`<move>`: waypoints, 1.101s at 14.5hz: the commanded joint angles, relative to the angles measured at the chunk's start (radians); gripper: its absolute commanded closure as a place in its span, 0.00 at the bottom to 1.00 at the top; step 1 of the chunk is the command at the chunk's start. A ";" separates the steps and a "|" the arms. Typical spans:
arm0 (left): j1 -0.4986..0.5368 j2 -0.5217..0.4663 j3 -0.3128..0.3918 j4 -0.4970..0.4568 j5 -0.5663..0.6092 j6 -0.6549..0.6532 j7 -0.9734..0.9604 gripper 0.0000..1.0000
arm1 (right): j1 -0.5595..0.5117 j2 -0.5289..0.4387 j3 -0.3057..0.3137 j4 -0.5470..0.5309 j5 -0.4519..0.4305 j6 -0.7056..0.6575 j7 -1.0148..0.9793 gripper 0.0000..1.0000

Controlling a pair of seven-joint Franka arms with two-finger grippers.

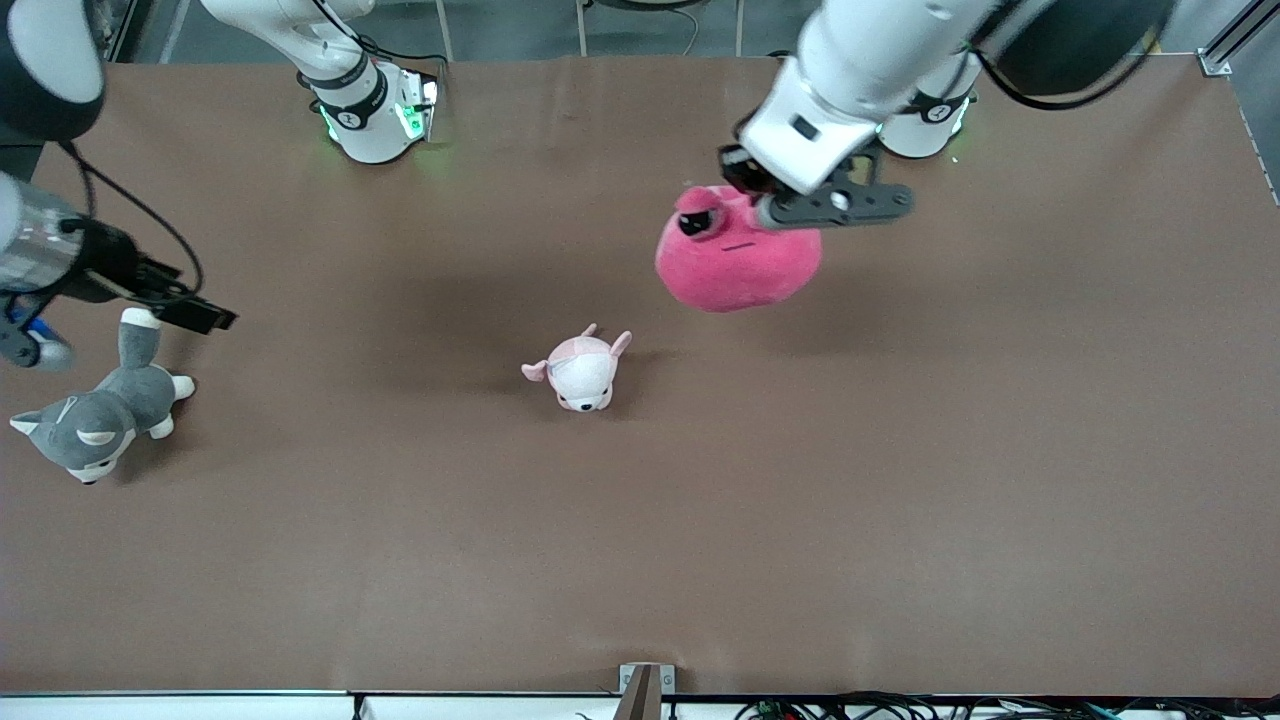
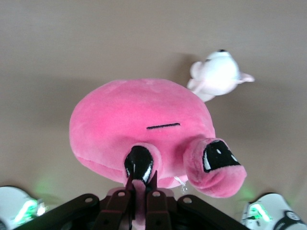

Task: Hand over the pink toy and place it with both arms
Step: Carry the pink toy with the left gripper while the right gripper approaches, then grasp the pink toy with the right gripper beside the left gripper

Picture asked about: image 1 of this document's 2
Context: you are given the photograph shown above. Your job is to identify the aluminium frame profile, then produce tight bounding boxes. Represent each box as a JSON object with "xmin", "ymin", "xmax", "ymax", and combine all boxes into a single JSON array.
[{"xmin": 1198, "ymin": 0, "xmax": 1280, "ymax": 78}]

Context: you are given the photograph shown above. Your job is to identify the hot pink round plush toy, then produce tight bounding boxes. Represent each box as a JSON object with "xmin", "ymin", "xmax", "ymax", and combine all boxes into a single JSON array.
[{"xmin": 655, "ymin": 185, "xmax": 824, "ymax": 314}]

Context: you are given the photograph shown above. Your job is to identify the black right base cable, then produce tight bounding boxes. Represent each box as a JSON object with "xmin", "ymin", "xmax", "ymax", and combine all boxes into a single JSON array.
[{"xmin": 310, "ymin": 0, "xmax": 447, "ymax": 73}]

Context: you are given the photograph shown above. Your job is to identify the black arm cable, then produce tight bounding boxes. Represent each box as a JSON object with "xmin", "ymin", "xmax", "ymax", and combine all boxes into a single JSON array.
[
  {"xmin": 58, "ymin": 138, "xmax": 207, "ymax": 301},
  {"xmin": 972, "ymin": 45, "xmax": 1166, "ymax": 113}
]

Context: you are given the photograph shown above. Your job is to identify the grey white plush husky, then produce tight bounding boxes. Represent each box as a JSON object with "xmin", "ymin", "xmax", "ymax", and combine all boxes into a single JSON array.
[{"xmin": 10, "ymin": 307, "xmax": 196, "ymax": 486}]

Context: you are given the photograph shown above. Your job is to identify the tangled black cable bundle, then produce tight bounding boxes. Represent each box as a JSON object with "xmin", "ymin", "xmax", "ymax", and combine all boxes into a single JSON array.
[{"xmin": 735, "ymin": 692, "xmax": 1280, "ymax": 720}]

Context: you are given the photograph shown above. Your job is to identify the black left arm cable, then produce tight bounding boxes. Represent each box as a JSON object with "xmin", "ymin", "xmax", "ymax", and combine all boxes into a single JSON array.
[{"xmin": 972, "ymin": 45, "xmax": 1166, "ymax": 113}]

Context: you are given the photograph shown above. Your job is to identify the pale pink plush pig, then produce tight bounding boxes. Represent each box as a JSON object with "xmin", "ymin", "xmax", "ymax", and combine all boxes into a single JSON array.
[{"xmin": 521, "ymin": 323, "xmax": 634, "ymax": 413}]

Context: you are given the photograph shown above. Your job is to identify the metal table edge bracket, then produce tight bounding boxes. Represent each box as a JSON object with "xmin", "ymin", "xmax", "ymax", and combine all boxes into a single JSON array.
[{"xmin": 615, "ymin": 663, "xmax": 676, "ymax": 720}]

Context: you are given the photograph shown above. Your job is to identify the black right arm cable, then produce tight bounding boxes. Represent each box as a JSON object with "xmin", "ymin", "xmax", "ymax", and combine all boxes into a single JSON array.
[{"xmin": 58, "ymin": 138, "xmax": 207, "ymax": 301}]

